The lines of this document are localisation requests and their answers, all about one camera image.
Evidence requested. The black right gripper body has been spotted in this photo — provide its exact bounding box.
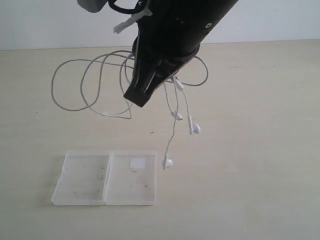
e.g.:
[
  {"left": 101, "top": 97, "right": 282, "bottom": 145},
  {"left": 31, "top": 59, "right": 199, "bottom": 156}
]
[{"left": 136, "top": 0, "right": 200, "bottom": 70}]

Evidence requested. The white earphone cable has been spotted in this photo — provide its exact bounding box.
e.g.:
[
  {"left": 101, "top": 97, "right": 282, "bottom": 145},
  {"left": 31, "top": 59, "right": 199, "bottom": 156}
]
[{"left": 51, "top": 49, "right": 210, "bottom": 171}]

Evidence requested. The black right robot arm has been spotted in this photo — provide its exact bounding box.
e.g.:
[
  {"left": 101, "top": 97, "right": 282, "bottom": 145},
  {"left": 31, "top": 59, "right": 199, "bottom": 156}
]
[{"left": 124, "top": 0, "right": 236, "bottom": 107}]

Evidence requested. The white paper label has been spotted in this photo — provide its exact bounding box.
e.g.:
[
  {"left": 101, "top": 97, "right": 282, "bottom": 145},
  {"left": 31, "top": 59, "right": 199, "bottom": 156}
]
[{"left": 129, "top": 158, "right": 146, "bottom": 170}]

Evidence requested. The clear plastic storage case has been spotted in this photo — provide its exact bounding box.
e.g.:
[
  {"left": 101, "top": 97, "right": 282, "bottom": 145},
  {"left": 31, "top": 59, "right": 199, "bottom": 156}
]
[{"left": 51, "top": 150, "right": 157, "bottom": 206}]

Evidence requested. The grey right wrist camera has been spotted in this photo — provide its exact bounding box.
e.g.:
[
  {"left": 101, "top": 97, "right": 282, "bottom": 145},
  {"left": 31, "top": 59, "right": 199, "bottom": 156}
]
[{"left": 77, "top": 0, "right": 108, "bottom": 13}]

